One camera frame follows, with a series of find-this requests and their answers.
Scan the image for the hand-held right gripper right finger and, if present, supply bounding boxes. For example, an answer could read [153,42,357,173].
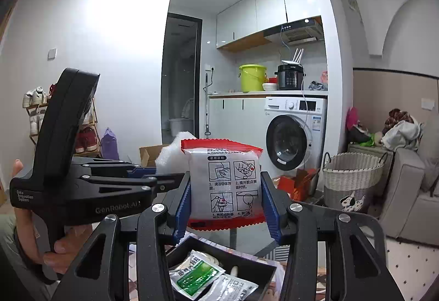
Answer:
[259,171,406,301]

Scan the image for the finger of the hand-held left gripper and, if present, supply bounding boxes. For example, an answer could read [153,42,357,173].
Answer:
[79,171,187,201]
[70,156,158,179]

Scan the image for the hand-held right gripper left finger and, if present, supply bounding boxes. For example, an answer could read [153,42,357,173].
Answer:
[51,170,193,301]

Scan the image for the white foam piece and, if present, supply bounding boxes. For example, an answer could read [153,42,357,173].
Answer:
[155,130,193,175]

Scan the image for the red and white packet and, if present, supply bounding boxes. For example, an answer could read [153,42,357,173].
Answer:
[180,138,267,232]

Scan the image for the bagged white rope coil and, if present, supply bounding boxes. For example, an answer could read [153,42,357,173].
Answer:
[190,248,227,269]

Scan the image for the black cardboard box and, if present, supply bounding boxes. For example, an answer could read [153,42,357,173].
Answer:
[165,235,279,301]

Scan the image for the green and white packet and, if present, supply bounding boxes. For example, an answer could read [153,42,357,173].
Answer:
[169,251,227,299]

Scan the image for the white printed packet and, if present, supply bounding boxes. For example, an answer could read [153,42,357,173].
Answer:
[202,273,260,301]

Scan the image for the person's left forearm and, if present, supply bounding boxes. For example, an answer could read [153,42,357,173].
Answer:
[0,213,52,301]

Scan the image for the person's left hand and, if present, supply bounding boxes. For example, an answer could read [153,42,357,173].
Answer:
[10,159,94,276]

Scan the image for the brown cardboard box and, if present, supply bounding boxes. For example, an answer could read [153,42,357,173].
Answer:
[139,144,173,168]

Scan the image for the wooden shoe rack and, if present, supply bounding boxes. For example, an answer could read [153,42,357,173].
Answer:
[22,82,102,155]

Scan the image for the red open carton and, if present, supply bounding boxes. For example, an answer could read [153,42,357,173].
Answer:
[275,168,320,203]

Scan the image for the purple bag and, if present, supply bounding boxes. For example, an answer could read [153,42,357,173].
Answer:
[101,127,120,161]

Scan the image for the white toilet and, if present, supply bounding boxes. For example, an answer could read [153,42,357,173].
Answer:
[169,98,195,137]

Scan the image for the white washing machine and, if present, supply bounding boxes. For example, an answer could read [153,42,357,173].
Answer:
[263,96,329,172]

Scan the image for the white wicker basket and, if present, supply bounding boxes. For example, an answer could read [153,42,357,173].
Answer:
[322,151,389,213]

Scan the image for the mop with metal pole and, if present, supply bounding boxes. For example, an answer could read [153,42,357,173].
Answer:
[202,73,215,137]

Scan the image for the glass bathroom door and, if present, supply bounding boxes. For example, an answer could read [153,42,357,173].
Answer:
[161,12,204,148]

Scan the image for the white counter cabinet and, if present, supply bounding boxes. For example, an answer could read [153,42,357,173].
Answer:
[208,91,329,151]

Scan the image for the pink and green bags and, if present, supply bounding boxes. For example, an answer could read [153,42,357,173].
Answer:
[346,107,375,148]

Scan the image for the black pressure cooker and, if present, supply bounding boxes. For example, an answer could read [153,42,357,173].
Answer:
[276,63,306,91]

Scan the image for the yellow-green bucket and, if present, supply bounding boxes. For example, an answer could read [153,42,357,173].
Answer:
[239,64,268,93]

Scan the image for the grey sofa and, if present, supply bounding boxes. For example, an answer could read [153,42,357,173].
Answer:
[376,146,439,247]

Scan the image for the dotted floor rug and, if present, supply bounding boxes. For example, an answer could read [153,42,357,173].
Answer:
[317,236,417,301]

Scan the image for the pile of clothes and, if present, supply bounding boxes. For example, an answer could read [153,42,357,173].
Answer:
[380,108,425,151]

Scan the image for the white router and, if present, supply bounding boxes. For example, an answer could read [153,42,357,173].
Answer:
[280,46,306,66]

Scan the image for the range hood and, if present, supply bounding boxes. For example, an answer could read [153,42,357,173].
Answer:
[263,17,325,45]

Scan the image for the white wall cabinets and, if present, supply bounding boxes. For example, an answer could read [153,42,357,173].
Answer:
[216,0,322,52]

